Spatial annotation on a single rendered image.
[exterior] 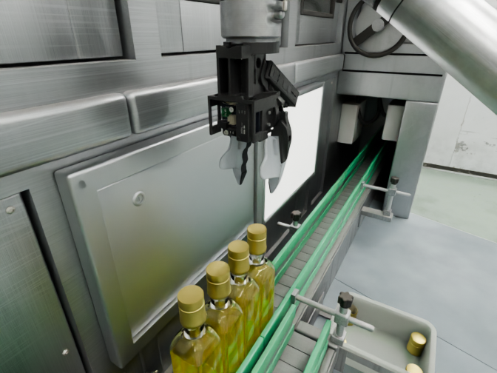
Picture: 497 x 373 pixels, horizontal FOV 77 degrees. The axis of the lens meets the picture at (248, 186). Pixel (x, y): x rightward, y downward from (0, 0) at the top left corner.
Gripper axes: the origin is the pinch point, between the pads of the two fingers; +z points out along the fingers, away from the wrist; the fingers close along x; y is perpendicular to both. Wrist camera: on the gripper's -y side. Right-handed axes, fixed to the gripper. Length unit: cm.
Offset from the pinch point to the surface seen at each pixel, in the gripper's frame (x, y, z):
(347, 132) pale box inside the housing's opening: -13, -104, 20
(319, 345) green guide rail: 13.6, 0.7, 28.9
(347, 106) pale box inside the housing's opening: -14, -104, 9
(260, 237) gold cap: 1.4, 1.2, 10.1
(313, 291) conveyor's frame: 5.2, -19.5, 37.5
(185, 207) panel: -12.4, 4.3, 6.8
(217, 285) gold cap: 1.4, 13.2, 10.8
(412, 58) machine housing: 9, -93, -13
